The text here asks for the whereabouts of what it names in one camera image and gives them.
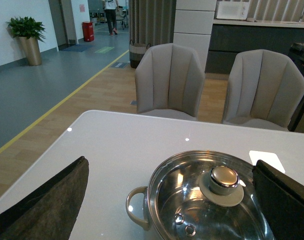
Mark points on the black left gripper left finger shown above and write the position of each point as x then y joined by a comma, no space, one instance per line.
50,211

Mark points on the woven basket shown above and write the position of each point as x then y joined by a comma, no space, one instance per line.
137,51

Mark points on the white microwave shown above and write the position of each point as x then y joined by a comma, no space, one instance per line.
232,10

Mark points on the blue floor mat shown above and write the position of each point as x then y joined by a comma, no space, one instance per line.
77,48

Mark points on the walking person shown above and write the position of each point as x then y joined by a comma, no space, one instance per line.
110,8

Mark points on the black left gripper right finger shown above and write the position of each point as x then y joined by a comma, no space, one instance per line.
281,200

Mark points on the potted green plant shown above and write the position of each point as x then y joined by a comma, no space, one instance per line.
29,32

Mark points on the white electric cooking pot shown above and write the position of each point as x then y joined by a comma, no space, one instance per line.
221,186

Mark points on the dark kitchen counter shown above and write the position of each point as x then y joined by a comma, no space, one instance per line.
227,40

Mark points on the beige chair left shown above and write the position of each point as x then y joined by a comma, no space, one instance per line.
169,81

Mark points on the glass pot lid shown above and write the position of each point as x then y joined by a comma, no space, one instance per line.
177,209

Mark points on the red bin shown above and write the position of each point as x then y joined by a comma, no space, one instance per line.
88,31

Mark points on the beige chair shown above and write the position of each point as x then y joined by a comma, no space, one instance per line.
169,81
264,89

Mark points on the beige chair right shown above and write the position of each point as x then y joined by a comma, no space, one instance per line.
264,89

